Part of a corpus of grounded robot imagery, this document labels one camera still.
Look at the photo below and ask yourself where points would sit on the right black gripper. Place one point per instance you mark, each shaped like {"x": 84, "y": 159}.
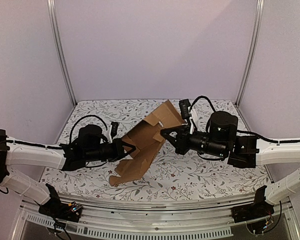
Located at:
{"x": 182, "y": 139}

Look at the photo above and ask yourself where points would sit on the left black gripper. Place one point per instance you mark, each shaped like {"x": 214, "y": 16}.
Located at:
{"x": 119, "y": 151}

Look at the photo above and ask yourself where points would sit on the brown cardboard box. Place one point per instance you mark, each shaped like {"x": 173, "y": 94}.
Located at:
{"x": 146, "y": 137}

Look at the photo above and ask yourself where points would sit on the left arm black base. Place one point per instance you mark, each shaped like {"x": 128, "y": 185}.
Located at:
{"x": 56, "y": 209}

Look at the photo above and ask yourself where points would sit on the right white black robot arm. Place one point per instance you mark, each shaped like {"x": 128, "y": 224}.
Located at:
{"x": 241, "y": 149}

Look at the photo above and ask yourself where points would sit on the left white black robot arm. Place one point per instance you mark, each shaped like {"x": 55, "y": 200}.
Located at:
{"x": 90, "y": 145}

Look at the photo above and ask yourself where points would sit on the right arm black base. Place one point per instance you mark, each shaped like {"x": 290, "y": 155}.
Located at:
{"x": 251, "y": 211}

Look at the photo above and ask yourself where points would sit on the floral patterned table mat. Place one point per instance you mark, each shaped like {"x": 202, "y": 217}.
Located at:
{"x": 171, "y": 177}

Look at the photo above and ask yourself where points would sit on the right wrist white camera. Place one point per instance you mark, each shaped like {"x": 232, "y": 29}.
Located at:
{"x": 189, "y": 115}

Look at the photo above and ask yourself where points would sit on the front aluminium rail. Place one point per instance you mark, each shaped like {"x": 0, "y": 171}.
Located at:
{"x": 194, "y": 219}

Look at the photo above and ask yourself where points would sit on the right aluminium frame post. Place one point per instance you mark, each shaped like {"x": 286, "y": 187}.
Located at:
{"x": 251, "y": 52}

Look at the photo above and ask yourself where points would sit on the aluminium frame post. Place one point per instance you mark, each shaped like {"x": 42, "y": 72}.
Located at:
{"x": 59, "y": 49}
{"x": 251, "y": 52}

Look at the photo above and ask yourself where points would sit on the left aluminium frame post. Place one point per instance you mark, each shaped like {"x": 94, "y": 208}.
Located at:
{"x": 59, "y": 49}

